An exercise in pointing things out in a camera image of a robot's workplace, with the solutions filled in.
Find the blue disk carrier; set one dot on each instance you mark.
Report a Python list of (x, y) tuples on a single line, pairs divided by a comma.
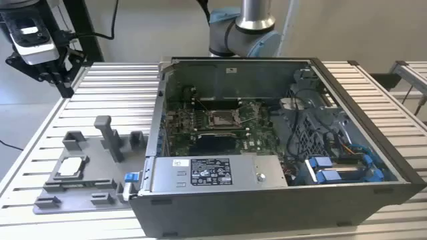
[(321, 162), (330, 176)]

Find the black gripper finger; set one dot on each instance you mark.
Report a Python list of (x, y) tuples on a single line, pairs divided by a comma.
[(34, 73), (74, 60)]

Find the black metal stand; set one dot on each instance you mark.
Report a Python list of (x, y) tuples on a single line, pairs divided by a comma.
[(94, 37)]

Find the green Dell motherboard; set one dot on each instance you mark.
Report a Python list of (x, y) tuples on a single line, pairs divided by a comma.
[(264, 140)]

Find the perforated metal drive cage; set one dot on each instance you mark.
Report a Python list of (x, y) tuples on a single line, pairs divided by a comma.
[(310, 135)]

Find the black Nvidia graphics card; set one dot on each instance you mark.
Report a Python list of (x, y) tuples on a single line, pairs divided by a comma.
[(214, 145)]

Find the black RAM slot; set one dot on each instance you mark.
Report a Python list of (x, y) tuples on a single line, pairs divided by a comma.
[(217, 99), (217, 103), (221, 129)]

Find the silver power supply unit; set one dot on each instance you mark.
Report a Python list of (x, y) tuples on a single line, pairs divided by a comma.
[(168, 172)]

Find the aluminium frame side table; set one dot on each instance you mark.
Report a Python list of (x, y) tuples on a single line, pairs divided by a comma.
[(409, 72)]

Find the black open PC case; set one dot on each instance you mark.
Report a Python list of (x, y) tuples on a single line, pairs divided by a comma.
[(254, 212)]

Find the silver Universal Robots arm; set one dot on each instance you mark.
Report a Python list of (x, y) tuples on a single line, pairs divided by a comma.
[(241, 37)]

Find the silver topped CPU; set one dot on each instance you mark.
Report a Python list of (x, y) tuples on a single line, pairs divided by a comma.
[(72, 166)]

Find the grey parts rack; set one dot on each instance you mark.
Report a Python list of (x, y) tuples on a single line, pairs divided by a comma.
[(101, 197)]

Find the CPU socket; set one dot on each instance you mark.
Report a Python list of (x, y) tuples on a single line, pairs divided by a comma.
[(224, 118)]

